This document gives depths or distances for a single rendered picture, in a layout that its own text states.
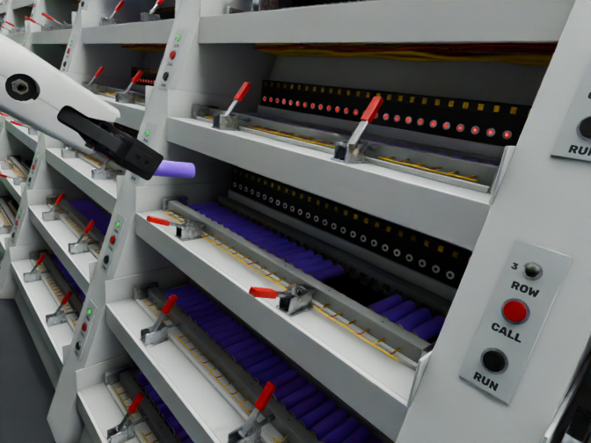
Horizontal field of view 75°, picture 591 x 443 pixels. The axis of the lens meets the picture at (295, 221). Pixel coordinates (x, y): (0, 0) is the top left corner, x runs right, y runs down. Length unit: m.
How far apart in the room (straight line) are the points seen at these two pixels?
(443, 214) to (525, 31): 0.18
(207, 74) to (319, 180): 0.43
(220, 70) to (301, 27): 0.29
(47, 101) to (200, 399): 0.44
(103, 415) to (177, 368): 0.25
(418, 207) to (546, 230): 0.11
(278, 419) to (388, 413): 0.21
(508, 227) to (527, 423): 0.15
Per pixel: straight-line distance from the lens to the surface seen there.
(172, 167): 0.46
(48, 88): 0.36
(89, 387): 0.96
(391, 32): 0.50
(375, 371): 0.42
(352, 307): 0.47
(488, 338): 0.36
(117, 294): 0.86
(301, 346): 0.46
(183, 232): 0.66
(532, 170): 0.37
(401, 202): 0.41
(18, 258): 1.55
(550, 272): 0.35
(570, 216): 0.36
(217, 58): 0.85
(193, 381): 0.66
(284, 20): 0.63
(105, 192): 0.96
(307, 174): 0.49
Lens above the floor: 0.67
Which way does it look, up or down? 5 degrees down
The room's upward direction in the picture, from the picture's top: 20 degrees clockwise
